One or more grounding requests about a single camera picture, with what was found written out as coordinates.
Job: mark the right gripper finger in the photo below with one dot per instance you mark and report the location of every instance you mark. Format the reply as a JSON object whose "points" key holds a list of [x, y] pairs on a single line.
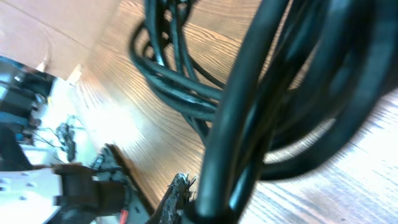
{"points": [[177, 196]]}

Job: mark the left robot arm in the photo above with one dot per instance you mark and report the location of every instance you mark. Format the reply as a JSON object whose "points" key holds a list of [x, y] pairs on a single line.
{"points": [[69, 193]]}

